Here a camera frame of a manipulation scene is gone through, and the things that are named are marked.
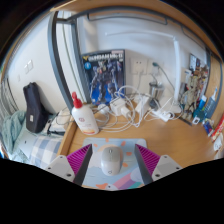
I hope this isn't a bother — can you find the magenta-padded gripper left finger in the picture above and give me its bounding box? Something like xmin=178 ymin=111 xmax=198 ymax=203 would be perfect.
xmin=43 ymin=143 xmax=94 ymax=187

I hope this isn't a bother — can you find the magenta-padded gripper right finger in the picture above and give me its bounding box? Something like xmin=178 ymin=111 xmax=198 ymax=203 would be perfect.
xmin=134 ymin=144 xmax=184 ymax=185

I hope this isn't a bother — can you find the grey white computer mouse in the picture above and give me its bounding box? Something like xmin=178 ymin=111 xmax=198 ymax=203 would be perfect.
xmin=100 ymin=145 xmax=124 ymax=177

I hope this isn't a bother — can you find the pastel cloud print mouse pad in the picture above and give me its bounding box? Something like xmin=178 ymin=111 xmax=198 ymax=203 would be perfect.
xmin=81 ymin=137 xmax=148 ymax=192

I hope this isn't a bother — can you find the checked blue white bedding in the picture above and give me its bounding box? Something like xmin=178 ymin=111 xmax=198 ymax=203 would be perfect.
xmin=29 ymin=134 xmax=64 ymax=168

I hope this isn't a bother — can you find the white power strip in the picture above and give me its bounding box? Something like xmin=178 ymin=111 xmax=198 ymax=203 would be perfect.
xmin=152 ymin=109 xmax=174 ymax=123

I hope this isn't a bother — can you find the white bottle with red cap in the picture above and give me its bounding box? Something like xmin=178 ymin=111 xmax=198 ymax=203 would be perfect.
xmin=71 ymin=91 xmax=100 ymax=136

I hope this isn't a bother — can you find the white mug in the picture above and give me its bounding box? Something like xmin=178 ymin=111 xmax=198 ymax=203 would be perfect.
xmin=213 ymin=133 xmax=224 ymax=153

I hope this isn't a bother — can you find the teal blanket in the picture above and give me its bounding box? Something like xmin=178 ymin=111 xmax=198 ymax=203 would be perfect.
xmin=1 ymin=110 xmax=28 ymax=156

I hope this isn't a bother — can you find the black soft case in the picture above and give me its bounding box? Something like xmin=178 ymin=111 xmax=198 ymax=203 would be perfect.
xmin=22 ymin=81 xmax=50 ymax=134

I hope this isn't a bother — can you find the blue tube with white cap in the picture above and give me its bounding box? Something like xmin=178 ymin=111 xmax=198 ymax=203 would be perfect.
xmin=198 ymin=94 xmax=208 ymax=111

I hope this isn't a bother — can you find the metal cup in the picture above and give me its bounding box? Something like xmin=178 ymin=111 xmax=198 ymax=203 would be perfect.
xmin=148 ymin=81 xmax=165 ymax=102

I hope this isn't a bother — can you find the blue spray bottle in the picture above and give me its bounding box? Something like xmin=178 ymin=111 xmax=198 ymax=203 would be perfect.
xmin=204 ymin=86 xmax=219 ymax=119

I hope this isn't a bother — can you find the white charger block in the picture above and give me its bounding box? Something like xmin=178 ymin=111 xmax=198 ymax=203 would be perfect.
xmin=109 ymin=98 xmax=125 ymax=117

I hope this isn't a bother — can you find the colourful printed box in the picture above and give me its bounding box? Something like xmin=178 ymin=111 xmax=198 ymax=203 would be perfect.
xmin=188 ymin=53 xmax=210 ymax=101

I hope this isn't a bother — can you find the white desk lamp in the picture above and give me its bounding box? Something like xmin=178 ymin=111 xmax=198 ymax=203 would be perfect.
xmin=104 ymin=30 xmax=183 ymax=115

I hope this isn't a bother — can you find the blue robot model kit box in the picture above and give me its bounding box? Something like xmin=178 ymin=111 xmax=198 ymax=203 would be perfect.
xmin=81 ymin=49 xmax=126 ymax=106

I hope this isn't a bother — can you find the white cable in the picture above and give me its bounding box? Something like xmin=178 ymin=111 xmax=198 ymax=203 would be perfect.
xmin=94 ymin=84 xmax=158 ymax=133

